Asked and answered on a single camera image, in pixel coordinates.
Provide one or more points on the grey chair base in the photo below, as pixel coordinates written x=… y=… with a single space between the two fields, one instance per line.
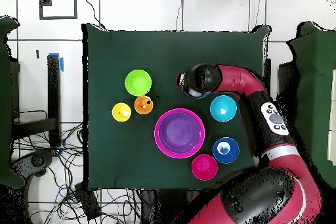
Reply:
x=36 y=161

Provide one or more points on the blue ringed flat-bottom bowl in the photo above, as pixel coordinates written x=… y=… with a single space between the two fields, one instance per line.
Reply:
x=205 y=95

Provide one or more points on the blue tape piece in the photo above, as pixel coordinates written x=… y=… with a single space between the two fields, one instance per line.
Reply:
x=61 y=64

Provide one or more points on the purple bowl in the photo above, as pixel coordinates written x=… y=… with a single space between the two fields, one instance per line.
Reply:
x=179 y=133

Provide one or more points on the yellow cup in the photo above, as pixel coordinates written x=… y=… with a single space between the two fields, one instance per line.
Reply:
x=118 y=109

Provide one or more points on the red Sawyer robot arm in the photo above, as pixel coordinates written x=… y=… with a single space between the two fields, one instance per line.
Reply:
x=241 y=79

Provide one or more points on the black box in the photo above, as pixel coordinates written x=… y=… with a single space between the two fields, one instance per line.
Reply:
x=89 y=203

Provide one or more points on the small red-pink bowl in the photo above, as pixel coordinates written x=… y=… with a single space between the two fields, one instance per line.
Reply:
x=204 y=167

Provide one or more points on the green bowl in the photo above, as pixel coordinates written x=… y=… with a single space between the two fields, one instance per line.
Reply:
x=138 y=82

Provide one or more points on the orange cup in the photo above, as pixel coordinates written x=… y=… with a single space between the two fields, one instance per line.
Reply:
x=140 y=101

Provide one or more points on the cyan bowl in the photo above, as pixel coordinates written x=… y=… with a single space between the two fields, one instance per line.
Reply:
x=223 y=105

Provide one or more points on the black stand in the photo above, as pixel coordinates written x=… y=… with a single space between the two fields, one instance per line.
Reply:
x=53 y=90
x=267 y=71

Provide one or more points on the dark blue bowl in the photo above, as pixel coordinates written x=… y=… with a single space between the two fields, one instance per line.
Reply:
x=232 y=155

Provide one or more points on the dark green side tablecloth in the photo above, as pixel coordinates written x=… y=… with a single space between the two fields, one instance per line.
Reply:
x=315 y=90
x=5 y=103

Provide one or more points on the large pink bowl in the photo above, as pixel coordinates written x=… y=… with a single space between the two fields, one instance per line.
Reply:
x=156 y=133

